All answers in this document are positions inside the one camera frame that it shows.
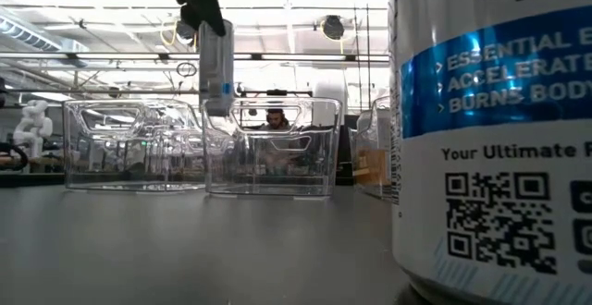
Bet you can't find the hanging cable ring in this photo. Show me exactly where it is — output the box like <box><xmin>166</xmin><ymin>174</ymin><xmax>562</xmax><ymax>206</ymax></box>
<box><xmin>175</xmin><ymin>61</ymin><xmax>199</xmax><ymax>79</ymax></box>

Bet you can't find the grey ventilation duct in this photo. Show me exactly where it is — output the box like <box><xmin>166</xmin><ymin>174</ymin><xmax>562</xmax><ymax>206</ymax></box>
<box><xmin>0</xmin><ymin>17</ymin><xmax>89</xmax><ymax>55</ymax></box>

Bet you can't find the black ceiling cable reel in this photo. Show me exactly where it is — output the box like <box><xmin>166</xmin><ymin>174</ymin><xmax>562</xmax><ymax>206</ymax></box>
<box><xmin>320</xmin><ymin>13</ymin><xmax>347</xmax><ymax>43</ymax></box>
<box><xmin>174</xmin><ymin>17</ymin><xmax>201</xmax><ymax>48</ymax></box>

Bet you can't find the long ceiling light bar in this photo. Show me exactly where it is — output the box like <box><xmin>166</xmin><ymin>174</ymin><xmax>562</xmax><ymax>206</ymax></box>
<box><xmin>0</xmin><ymin>52</ymin><xmax>392</xmax><ymax>63</ymax></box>

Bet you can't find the white pillar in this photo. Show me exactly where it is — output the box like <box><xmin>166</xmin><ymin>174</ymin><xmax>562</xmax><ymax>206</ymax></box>
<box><xmin>313</xmin><ymin>71</ymin><xmax>349</xmax><ymax>112</ymax></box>

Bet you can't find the grey ceiling pipe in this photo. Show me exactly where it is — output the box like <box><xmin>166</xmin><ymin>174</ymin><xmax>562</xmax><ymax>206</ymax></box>
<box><xmin>0</xmin><ymin>87</ymin><xmax>205</xmax><ymax>97</ymax></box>

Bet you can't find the blue and white soda can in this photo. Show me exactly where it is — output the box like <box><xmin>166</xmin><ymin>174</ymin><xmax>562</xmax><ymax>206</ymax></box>
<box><xmin>388</xmin><ymin>0</ymin><xmax>592</xmax><ymax>305</ymax></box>
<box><xmin>197</xmin><ymin>17</ymin><xmax>236</xmax><ymax>117</ymax></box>

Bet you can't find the clear plastic bin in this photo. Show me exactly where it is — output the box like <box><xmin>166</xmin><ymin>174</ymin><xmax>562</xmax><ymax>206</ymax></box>
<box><xmin>201</xmin><ymin>96</ymin><xmax>343</xmax><ymax>198</ymax></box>
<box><xmin>349</xmin><ymin>94</ymin><xmax>394</xmax><ymax>201</ymax></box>
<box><xmin>62</xmin><ymin>99</ymin><xmax>208</xmax><ymax>192</ymax></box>

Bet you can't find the black hoop cable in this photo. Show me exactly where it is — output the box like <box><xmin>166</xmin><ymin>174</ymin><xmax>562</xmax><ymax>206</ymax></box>
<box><xmin>0</xmin><ymin>140</ymin><xmax>30</xmax><ymax>173</ymax></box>

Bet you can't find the person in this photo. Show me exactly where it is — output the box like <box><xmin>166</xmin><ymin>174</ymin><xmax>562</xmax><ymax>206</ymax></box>
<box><xmin>256</xmin><ymin>107</ymin><xmax>302</xmax><ymax>167</ymax></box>

